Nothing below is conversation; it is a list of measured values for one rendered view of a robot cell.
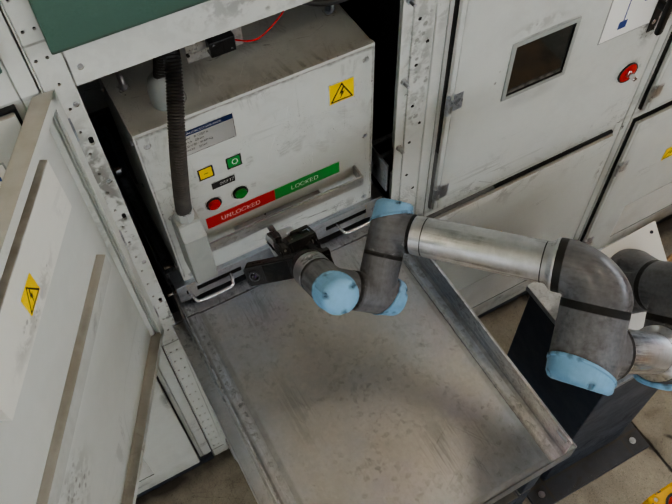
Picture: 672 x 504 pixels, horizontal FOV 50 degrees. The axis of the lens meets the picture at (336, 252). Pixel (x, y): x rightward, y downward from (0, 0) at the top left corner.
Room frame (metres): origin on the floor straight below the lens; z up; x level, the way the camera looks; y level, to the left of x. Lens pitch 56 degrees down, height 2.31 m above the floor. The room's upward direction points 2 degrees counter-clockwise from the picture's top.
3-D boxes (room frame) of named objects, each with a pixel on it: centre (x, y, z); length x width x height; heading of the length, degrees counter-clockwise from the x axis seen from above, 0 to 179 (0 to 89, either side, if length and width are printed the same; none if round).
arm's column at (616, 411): (0.88, -0.69, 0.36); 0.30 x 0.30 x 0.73; 26
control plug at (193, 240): (0.84, 0.28, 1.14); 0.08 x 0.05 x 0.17; 27
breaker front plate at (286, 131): (1.00, 0.13, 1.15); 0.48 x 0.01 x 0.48; 117
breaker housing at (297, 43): (1.23, 0.24, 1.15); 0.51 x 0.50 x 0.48; 27
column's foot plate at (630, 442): (0.88, -0.69, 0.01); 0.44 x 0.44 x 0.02; 26
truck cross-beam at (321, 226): (1.01, 0.13, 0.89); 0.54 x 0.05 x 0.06; 117
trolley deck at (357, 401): (0.66, -0.05, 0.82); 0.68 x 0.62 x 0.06; 27
